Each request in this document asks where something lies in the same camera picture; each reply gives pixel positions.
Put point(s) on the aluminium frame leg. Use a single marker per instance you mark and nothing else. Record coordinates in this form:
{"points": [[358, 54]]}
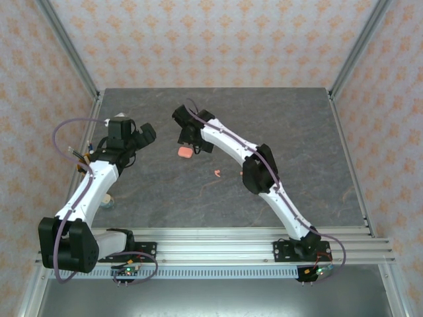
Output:
{"points": [[393, 294], [31, 295]]}

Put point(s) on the pink earbud charging case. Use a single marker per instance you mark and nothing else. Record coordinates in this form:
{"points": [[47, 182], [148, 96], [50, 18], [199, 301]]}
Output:
{"points": [[185, 152]]}

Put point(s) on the black pencil white tip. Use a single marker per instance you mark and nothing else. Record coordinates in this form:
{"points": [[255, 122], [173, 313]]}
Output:
{"points": [[75, 153]]}

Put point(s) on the yellow pencil cup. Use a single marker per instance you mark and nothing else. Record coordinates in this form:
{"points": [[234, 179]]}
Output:
{"points": [[81, 165]]}

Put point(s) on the blue white pen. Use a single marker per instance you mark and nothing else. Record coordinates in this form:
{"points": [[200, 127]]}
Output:
{"points": [[89, 146]]}

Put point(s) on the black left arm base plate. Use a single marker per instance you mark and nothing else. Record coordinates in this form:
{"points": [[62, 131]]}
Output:
{"points": [[150, 251]]}

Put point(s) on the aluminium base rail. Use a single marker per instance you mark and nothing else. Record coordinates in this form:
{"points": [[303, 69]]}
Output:
{"points": [[211, 246]]}

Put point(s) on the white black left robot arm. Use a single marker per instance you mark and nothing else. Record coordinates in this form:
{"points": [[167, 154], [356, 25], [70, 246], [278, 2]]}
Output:
{"points": [[92, 188]]}

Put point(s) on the teal and beige stapler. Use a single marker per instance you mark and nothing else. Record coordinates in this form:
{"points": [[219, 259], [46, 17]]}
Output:
{"points": [[107, 201]]}

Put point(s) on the grey sheet metal panel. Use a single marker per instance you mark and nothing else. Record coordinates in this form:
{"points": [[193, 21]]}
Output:
{"points": [[211, 297]]}

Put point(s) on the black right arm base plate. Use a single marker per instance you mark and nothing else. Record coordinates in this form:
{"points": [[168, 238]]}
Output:
{"points": [[281, 252]]}

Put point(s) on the aluminium corner post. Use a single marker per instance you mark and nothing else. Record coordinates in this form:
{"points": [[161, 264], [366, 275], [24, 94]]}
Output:
{"points": [[66, 46], [360, 46]]}

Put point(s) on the aluminium table side rail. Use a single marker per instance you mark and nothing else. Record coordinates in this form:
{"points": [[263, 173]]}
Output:
{"points": [[341, 132], [94, 112]]}

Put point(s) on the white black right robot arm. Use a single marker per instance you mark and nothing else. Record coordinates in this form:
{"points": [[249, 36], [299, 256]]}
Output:
{"points": [[226, 145]]}

